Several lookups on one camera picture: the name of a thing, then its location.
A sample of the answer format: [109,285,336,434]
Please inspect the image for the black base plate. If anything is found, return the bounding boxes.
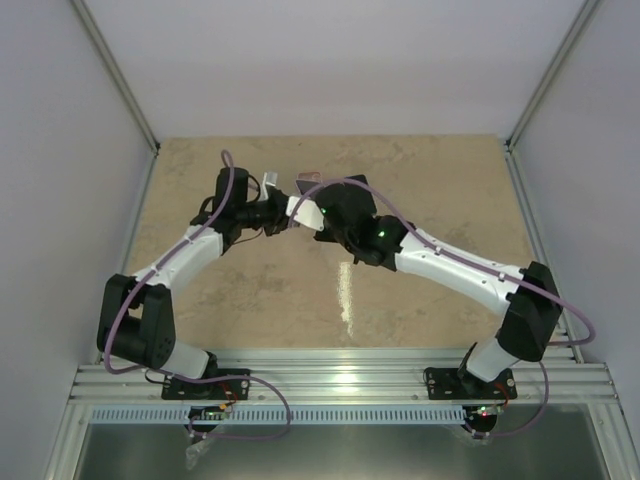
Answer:
[423,367,518,401]
[161,368,251,402]

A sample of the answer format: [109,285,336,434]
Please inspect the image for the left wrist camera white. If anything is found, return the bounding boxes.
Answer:
[259,171,278,201]

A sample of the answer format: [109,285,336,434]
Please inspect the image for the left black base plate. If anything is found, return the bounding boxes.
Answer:
[161,368,251,402]

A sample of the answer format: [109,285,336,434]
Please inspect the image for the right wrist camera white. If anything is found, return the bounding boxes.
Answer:
[285,195,324,231]

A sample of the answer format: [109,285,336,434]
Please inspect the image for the aluminium rail frame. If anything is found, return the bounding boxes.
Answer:
[72,135,639,479]

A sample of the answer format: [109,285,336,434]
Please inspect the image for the right controller board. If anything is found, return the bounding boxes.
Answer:
[469,404,504,417]

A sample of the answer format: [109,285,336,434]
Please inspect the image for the aluminium corner post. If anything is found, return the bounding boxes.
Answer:
[69,0,160,155]
[504,0,602,153]

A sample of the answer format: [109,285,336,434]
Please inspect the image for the controller board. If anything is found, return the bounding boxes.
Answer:
[469,404,504,417]
[188,403,234,422]

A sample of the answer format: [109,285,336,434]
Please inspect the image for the pink phone case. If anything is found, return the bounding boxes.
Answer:
[296,171,322,182]

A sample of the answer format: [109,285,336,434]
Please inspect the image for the left aluminium corner post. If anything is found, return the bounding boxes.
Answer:
[69,0,160,155]

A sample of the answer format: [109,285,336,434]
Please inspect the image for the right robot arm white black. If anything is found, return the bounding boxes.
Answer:
[314,182,563,399]

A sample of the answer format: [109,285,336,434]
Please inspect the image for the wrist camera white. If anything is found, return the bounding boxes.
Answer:
[259,171,278,201]
[285,195,324,231]

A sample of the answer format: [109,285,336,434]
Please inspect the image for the right aluminium corner post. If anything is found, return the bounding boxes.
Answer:
[504,0,602,153]

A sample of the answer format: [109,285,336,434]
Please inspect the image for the grey slotted cable duct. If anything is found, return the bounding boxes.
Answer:
[90,405,466,426]

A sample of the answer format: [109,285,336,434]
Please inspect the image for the black phone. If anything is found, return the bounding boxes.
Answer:
[295,179,317,195]

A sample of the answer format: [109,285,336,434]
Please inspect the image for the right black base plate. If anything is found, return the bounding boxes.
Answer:
[423,367,518,401]

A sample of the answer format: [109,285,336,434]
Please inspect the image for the left controller board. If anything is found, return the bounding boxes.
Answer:
[188,403,234,422]

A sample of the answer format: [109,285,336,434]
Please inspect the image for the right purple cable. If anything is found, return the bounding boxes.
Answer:
[289,177,598,440]

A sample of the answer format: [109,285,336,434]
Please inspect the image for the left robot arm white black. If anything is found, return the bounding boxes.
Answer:
[96,167,289,399]

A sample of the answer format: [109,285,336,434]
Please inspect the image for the black smartphone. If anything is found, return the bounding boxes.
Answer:
[344,174,372,193]

